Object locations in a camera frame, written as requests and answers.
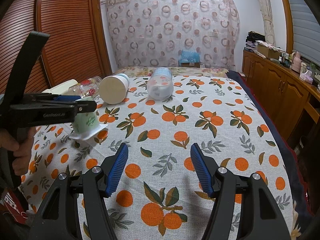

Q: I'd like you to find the green labelled yogurt cup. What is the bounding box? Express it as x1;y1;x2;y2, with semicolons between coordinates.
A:
70;97;108;141

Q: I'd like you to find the cream cylindrical cup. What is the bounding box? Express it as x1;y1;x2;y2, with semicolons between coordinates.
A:
42;79;78;95

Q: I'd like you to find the person's left hand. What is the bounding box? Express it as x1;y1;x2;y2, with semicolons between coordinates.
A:
1;127;36;176

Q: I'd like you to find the clear glass with red print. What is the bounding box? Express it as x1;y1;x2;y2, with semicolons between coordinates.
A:
68;76;102;99

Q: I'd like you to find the white tub with blue band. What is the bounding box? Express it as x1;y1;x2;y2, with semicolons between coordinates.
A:
99;73;130;105

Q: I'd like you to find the orange print tablecloth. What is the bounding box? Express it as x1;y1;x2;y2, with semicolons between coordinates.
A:
21;76;293;239

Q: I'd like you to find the floral bed cover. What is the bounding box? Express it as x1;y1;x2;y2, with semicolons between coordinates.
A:
114;67;229;77

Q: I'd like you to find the translucent plastic bottle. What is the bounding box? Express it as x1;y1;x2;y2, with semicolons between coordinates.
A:
147;67;174;100

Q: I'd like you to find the wooden louvered wardrobe door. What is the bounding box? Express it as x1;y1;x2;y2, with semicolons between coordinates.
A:
1;0;112;93

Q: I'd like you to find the circle pattern curtain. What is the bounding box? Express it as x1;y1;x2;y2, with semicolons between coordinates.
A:
106;0;240;69

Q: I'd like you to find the wooden side cabinet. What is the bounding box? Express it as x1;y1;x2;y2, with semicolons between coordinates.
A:
242;50;319;151

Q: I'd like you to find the cardboard box on cabinet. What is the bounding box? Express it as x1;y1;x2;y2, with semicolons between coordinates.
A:
257;43;281;60

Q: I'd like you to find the pink tissue pack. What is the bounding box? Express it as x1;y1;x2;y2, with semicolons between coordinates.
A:
299;69;313;84

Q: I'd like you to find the window blind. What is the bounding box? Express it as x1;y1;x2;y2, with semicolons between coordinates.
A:
289;0;320;65

